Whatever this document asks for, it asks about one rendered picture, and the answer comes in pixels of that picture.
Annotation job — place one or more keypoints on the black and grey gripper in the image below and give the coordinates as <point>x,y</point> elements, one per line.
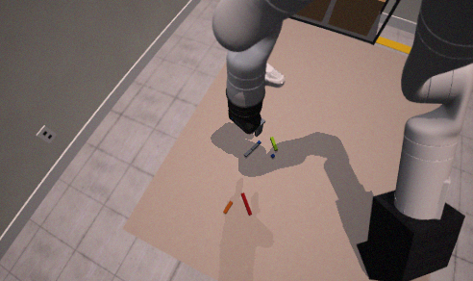
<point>245,104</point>

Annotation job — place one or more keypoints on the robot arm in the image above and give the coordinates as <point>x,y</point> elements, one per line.
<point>443,42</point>

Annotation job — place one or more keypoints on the orange rod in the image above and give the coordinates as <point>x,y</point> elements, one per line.
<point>228,207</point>

